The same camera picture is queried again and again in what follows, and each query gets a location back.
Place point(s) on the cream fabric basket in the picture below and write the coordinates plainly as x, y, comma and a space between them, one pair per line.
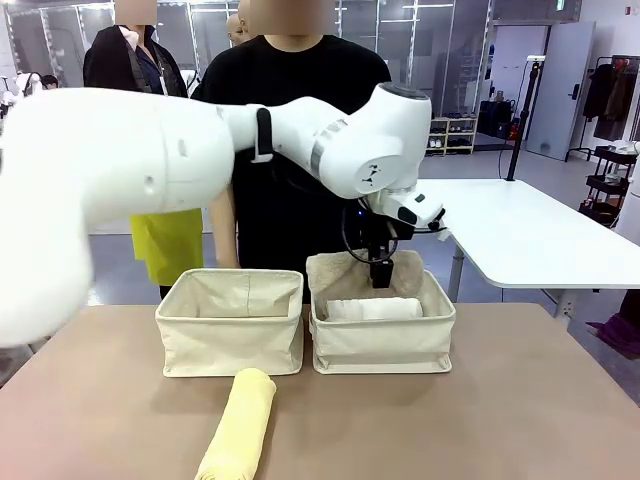
225, 340
375, 345

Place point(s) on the seated person in background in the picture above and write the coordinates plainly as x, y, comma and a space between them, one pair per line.
50, 81

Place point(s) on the black clothes rack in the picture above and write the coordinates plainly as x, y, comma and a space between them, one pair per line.
600, 90

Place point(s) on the black utility cart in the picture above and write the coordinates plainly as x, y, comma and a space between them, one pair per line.
607, 180

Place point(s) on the white shoe rack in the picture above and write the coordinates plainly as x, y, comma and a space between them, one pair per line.
452, 119

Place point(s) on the large white table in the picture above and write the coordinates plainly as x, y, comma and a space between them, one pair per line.
525, 225

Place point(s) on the yellow towel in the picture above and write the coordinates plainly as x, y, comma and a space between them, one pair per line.
235, 430

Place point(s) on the person's right forearm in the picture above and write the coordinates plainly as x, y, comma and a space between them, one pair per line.
222, 235

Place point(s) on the beige towel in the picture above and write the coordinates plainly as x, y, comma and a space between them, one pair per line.
340, 280

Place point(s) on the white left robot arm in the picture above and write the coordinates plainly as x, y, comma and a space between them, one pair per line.
125, 160

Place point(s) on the person torso black t-shirt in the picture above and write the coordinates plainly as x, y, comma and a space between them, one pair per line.
280, 225

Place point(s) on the black tripod stand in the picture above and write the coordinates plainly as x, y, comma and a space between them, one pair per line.
525, 110

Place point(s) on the purple cloth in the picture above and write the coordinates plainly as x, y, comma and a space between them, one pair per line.
620, 330

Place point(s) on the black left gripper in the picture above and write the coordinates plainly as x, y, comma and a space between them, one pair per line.
382, 235

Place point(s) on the person with yellow apron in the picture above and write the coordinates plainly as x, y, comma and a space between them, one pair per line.
165, 240

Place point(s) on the grey door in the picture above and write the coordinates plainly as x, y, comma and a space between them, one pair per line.
560, 100

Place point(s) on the white towel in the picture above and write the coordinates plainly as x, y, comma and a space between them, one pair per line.
375, 309

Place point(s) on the black bag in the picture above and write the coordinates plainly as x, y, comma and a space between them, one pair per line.
497, 120

